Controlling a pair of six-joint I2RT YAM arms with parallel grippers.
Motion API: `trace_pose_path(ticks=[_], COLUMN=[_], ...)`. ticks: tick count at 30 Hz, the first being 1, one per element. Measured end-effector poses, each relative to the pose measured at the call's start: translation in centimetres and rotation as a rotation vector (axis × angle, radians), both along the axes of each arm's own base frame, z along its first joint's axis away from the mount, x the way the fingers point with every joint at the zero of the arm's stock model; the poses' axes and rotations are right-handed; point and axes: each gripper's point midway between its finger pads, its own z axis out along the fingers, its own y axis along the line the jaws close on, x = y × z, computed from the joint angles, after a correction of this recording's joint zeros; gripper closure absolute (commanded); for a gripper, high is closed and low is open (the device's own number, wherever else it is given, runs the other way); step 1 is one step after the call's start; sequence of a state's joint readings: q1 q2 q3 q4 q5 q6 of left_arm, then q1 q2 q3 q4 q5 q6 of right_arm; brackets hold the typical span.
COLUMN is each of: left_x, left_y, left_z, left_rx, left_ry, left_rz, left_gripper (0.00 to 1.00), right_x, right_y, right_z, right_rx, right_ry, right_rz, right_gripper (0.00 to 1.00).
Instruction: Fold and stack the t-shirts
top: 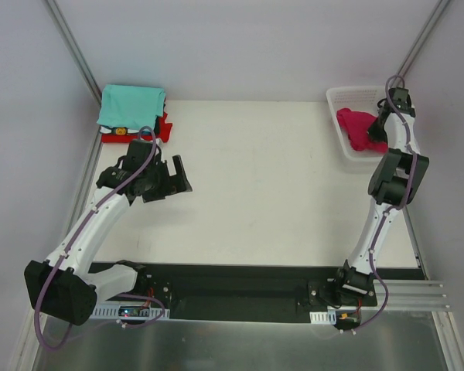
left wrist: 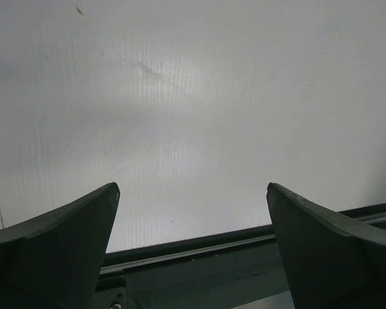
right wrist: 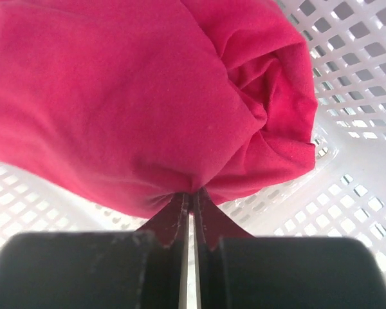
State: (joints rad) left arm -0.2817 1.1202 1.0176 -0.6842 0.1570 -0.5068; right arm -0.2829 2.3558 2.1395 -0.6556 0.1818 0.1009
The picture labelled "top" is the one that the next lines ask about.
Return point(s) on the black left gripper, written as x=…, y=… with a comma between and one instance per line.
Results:
x=167, y=180

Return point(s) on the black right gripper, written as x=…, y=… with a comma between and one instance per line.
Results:
x=381, y=124

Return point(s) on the crimson pink t shirt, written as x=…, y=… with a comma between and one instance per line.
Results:
x=356, y=124

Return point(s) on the white plastic basket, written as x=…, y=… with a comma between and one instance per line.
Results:
x=360, y=99

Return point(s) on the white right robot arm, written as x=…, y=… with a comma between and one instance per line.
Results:
x=392, y=187

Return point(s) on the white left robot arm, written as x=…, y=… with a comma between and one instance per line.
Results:
x=62, y=286

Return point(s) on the folded teal t shirt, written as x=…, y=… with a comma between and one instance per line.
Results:
x=131, y=107

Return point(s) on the folded dark printed t shirt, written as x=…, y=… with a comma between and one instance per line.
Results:
x=117, y=135

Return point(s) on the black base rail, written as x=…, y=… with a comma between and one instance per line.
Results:
x=228, y=293

